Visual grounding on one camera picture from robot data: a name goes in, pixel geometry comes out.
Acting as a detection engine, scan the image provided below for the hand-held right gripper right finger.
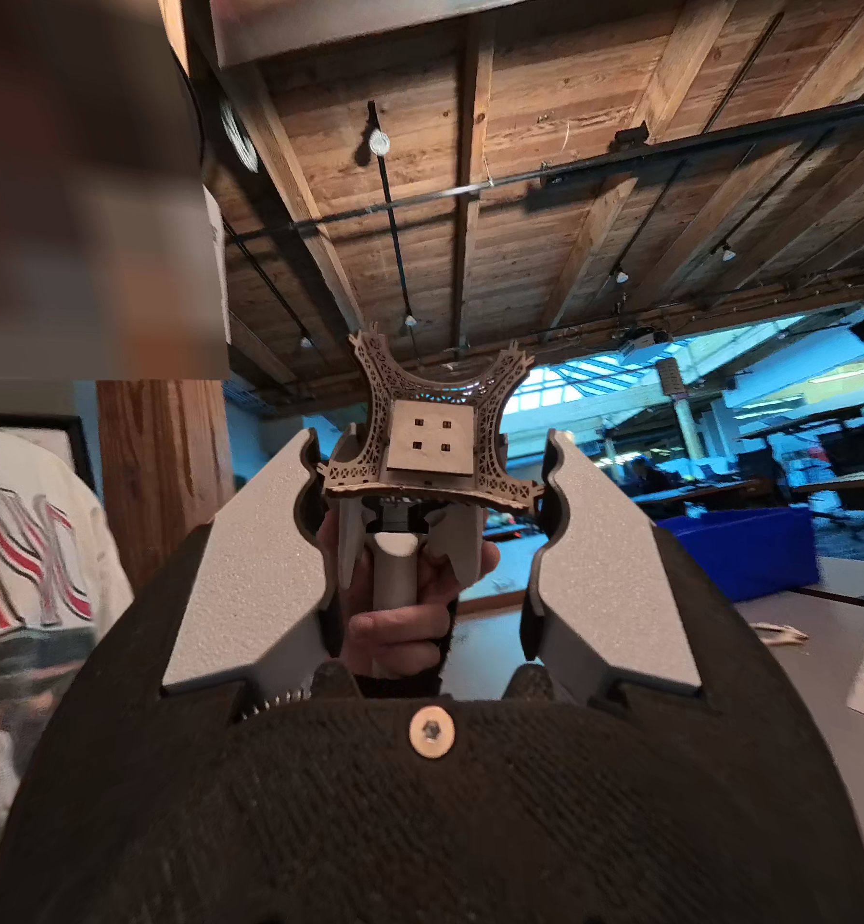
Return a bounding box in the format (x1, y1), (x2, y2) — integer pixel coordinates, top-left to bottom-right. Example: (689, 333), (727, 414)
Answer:
(519, 429), (704, 706)

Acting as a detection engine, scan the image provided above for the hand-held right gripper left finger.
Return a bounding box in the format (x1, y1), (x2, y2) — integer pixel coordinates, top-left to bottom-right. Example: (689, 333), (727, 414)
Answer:
(161, 429), (348, 706)

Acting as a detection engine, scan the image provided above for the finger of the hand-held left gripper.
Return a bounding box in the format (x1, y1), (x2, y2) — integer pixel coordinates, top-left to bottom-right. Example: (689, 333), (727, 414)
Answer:
(423, 501), (486, 586)
(336, 498), (368, 594)

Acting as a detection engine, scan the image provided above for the wooden lattice tower model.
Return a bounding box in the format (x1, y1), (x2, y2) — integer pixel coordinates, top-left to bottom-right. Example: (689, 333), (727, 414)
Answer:
(315, 323), (546, 508)

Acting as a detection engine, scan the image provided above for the white desk with wooden edge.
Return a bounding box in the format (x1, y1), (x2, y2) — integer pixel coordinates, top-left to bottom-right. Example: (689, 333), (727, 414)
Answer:
(461, 538), (548, 611)

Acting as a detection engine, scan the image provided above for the grey desk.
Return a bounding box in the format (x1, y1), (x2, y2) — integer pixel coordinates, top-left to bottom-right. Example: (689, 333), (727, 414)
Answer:
(439, 588), (864, 924)

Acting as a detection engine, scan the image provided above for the person's left hand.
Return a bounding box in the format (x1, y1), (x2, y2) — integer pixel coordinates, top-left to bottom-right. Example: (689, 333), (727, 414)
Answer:
(317, 501), (502, 680)

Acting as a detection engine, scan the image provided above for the blue plastic bin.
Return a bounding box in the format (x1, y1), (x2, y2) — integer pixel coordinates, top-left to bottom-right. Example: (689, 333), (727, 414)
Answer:
(654, 505), (821, 602)

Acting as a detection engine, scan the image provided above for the wooden pillar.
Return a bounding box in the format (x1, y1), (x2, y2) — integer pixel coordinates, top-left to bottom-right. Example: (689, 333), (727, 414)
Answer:
(96, 379), (236, 589)

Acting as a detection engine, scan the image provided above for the punched wooden parts sheet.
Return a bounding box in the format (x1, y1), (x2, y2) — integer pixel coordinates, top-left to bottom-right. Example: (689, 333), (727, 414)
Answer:
(751, 619), (810, 648)

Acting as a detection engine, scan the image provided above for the person's printed white t-shirt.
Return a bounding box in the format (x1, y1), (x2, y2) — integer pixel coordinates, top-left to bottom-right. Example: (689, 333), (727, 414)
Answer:
(0, 417), (136, 867)

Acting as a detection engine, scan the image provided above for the black framed picture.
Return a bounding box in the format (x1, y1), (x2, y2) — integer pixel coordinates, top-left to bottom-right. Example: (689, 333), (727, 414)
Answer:
(0, 410), (98, 495)

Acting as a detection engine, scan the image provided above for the round metal air vent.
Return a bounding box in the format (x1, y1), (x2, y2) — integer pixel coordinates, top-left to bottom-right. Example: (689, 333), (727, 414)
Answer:
(218, 97), (261, 176)

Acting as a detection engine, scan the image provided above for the black ceiling track rail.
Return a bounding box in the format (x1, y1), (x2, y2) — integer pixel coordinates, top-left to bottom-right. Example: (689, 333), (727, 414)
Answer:
(288, 95), (864, 233)

